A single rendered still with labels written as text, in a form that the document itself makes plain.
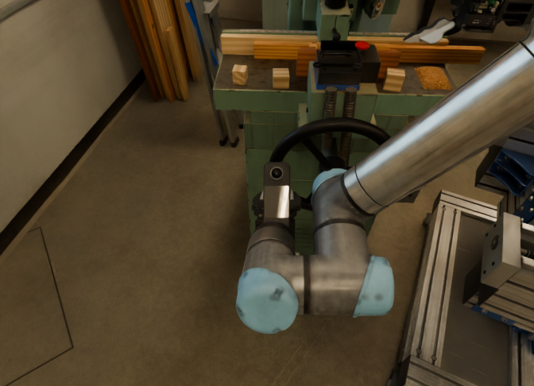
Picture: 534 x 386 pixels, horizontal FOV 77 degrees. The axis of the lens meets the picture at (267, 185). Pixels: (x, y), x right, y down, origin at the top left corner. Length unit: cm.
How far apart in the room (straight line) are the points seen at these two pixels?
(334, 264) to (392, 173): 14
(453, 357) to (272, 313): 96
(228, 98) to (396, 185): 53
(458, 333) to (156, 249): 124
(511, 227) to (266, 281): 59
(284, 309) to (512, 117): 31
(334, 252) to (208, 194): 140
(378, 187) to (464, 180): 169
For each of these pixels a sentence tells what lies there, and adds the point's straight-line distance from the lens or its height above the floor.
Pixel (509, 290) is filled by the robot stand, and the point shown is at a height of 70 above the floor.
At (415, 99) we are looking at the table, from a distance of 91.
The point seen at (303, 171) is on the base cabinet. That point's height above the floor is 63.
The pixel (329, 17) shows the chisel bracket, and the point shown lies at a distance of 89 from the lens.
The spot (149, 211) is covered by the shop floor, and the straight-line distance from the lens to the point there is 180.
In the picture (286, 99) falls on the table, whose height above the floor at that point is 88.
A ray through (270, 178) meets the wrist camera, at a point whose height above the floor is 94.
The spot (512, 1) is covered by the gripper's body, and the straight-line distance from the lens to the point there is 78.
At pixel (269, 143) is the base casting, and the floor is 73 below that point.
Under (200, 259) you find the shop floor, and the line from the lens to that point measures 158.
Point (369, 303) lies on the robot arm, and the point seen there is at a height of 96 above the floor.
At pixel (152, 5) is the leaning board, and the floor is 62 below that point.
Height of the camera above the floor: 135
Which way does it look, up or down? 48 degrees down
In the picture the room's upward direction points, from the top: straight up
